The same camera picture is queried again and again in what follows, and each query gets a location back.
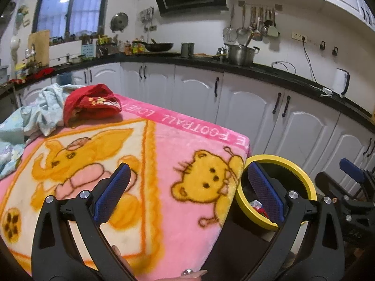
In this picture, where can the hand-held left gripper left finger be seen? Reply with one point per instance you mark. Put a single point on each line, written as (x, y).
(112, 191)

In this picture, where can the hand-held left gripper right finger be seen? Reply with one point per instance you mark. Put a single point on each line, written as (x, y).
(265, 191)

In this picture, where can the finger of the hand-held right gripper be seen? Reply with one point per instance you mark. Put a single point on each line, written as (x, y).
(351, 168)
(331, 186)

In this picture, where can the yellow rimmed black bin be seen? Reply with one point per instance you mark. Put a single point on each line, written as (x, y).
(293, 164)

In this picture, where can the person's left hand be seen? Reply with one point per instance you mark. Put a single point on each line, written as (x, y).
(194, 275)

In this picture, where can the pink printed blanket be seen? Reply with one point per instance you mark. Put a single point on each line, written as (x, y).
(164, 210)

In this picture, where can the white power adapter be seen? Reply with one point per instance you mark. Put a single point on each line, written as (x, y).
(326, 91)

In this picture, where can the white black appliance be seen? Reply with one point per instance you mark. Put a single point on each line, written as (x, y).
(341, 83)

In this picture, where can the light blue cloth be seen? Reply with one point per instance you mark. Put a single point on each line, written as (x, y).
(38, 108)

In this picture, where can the small steel bowl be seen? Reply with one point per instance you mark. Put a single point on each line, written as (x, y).
(76, 59)

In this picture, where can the steel cooking pot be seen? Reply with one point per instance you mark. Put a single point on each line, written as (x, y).
(240, 55)

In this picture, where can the red dish cloth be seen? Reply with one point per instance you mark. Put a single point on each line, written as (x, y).
(41, 73)

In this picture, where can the blue utensil holder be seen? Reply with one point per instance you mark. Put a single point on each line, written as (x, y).
(88, 51)

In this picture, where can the small steel teapot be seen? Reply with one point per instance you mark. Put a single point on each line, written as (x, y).
(222, 55)

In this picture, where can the group of sauce bottles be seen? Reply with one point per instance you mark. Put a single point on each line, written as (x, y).
(123, 46)

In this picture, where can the black wok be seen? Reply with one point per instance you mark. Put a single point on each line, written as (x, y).
(161, 46)

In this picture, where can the pale green spatula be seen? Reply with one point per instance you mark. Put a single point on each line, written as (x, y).
(274, 30)

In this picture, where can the row of spice jars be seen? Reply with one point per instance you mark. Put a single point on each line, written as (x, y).
(73, 37)

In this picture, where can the hanging metal utensils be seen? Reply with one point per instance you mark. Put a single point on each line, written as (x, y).
(255, 32)

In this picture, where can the metal cup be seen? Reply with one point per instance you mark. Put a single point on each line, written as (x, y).
(187, 50)

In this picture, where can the pale blue plastic basket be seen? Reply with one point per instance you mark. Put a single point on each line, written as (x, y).
(3, 74)

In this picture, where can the wooden cutting board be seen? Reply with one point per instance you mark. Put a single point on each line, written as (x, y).
(39, 48)

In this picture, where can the hanging pan lid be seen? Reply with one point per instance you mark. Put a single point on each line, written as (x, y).
(119, 22)

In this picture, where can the white plastic holder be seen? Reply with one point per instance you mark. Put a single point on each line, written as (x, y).
(15, 49)

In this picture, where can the dark framed window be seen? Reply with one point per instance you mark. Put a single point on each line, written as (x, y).
(73, 5)

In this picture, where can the black wall hook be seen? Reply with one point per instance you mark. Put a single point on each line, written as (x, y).
(322, 45)
(335, 50)

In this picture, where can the wall power outlet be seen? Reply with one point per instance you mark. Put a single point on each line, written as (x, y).
(298, 36)

